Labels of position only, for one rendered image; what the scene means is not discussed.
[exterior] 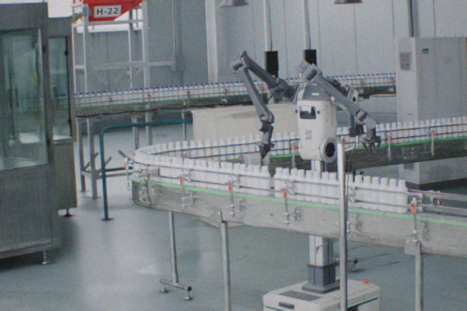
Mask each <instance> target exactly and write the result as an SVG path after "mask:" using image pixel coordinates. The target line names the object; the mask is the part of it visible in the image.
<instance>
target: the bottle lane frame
mask: <svg viewBox="0 0 467 311"><path fill-rule="evenodd" d="M151 188H154V193H155V194H156V196H154V201H155V204H151V207H150V208H151V209H155V210H164V211H168V212H177V213H181V214H182V215H190V216H195V217H203V218H208V219H211V208H220V209H221V211H222V220H223V221H230V223H235V224H243V225H248V226H256V227H262V228H269V229H274V230H282V231H287V232H292V233H300V234H305V235H312V236H318V237H326V238H331V239H339V223H340V220H339V207H338V206H332V205H321V204H316V203H306V202H300V201H289V200H288V201H287V207H288V212H293V207H295V212H294V213H292V214H291V215H290V221H291V220H293V214H296V220H295V221H292V222H291V223H290V224H288V226H286V225H285V223H284V221H285V216H284V213H285V205H284V200H283V199H273V198H268V197H261V196H250V195H244V194H233V204H234V205H238V199H241V204H240V205H238V206H241V211H240V213H238V214H236V215H235V216H234V217H233V218H232V217H231V208H230V205H231V193H227V192H222V191H216V190H205V189H199V188H194V187H185V197H186V198H188V197H190V192H192V197H190V198H189V199H187V200H186V205H189V206H187V208H186V209H185V210H184V209H183V207H182V205H183V201H182V198H183V192H182V186H177V185H172V184H166V183H155V182H151ZM190 199H192V203H193V204H192V205H190V204H191V201H190ZM238 206H236V207H235V212H238ZM348 212H349V221H353V220H354V215H357V220H355V221H354V222H355V223H357V228H356V229H355V230H352V229H354V222H351V225H350V230H352V231H351V233H350V234H349V235H348V236H347V241H348V242H356V243H360V244H369V245H373V246H375V245H377V246H385V247H389V248H394V249H402V250H404V243H405V238H406V237H407V236H410V237H413V217H412V216H407V215H397V214H392V213H386V212H376V211H369V210H360V209H354V208H348ZM421 224H425V229H423V230H422V231H420V232H419V234H418V238H419V239H421V238H422V232H425V238H424V239H422V240H421V241H420V243H421V245H420V252H423V253H430V254H434V255H442V256H447V257H451V258H463V259H467V223H464V222H458V221H448V220H443V219H433V218H431V219H428V218H422V217H416V230H421V229H422V226H421Z"/></svg>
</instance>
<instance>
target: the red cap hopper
mask: <svg viewBox="0 0 467 311"><path fill-rule="evenodd" d="M147 1H148V0H71V2H72V4H71V5H69V6H70V7H71V9H72V15H73V14H74V8H80V7H86V6H87V11H88V6H89V8H90V10H91V13H92V16H90V17H89V16H86V17H82V18H80V20H81V22H82V23H78V24H77V22H74V23H73V24H72V32H73V36H72V40H73V62H74V83H75V86H74V93H75V94H77V97H79V96H80V95H79V93H80V91H81V89H80V78H79V72H81V73H82V74H83V76H84V77H85V87H86V93H89V96H91V91H92V89H91V84H93V85H94V84H95V82H94V81H93V80H92V79H91V77H90V72H92V73H93V74H94V75H95V76H96V77H97V78H98V79H99V80H100V81H102V82H103V84H104V85H105V86H107V85H108V84H109V82H108V81H107V80H105V79H104V78H103V77H102V76H100V75H99V74H98V73H97V72H96V71H95V70H94V69H93V68H103V67H119V66H126V67H125V68H124V70H123V71H122V72H120V75H119V76H118V77H117V78H116V79H115V80H114V81H115V82H118V81H119V79H120V78H121V77H122V76H123V75H124V73H125V72H126V71H127V70H128V68H130V77H131V79H130V80H129V83H130V84H131V89H133V92H134V88H136V76H137V75H138V74H139V73H140V72H141V71H142V70H143V69H144V80H145V88H146V87H148V91H150V80H149V43H148V29H147ZM140 4H141V16H142V19H133V8H135V7H136V6H138V5H140ZM126 12H128V13H127V15H128V19H124V20H116V19H118V18H119V17H120V16H121V15H123V14H124V13H126ZM140 22H142V42H143V43H142V54H143V61H136V59H135V45H134V33H133V23H140ZM120 24H128V28H129V62H115V63H101V64H94V65H90V44H89V32H88V31H89V26H100V25H120ZM78 26H83V43H84V54H85V57H84V65H79V57H78V53H79V46H78V35H77V27H78ZM135 65H141V68H140V69H139V70H138V71H135ZM82 69H85V72H84V71H83V70H82ZM145 119H146V121H152V120H151V113H147V114H145ZM87 122H88V144H89V156H90V161H89V162H88V163H87V164H86V166H84V156H83V134H82V123H81V120H79V121H76V127H77V139H78V150H79V172H80V184H81V190H79V191H80V192H87V191H88V190H87V189H86V188H85V176H87V177H89V178H91V190H92V196H89V197H90V198H91V199H92V198H99V197H100V196H98V192H97V181H96V179H101V178H102V175H99V174H100V173H101V167H100V169H95V158H96V157H97V155H98V154H99V153H98V152H96V153H95V147H94V135H93V123H92V118H88V119H87ZM146 131H147V146H151V145H153V133H152V125H151V126H146ZM134 133H135V127H133V152H134V154H133V155H132V156H135V151H136V149H135V144H136V137H134ZM89 166H90V170H86V169H87V168H88V167H89ZM89 173H90V174H89ZM115 176H126V172H124V173H116V174H106V178H108V177H113V178H114V177H115Z"/></svg>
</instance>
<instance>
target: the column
mask: <svg viewBox="0 0 467 311"><path fill-rule="evenodd" d="M222 1H223V0H206V23H207V38H208V69H209V74H208V83H213V86H215V83H218V85H219V86H221V84H220V83H224V85H225V83H226V82H228V73H227V42H226V26H225V9H224V7H219V6H220V4H221V3H222Z"/></svg>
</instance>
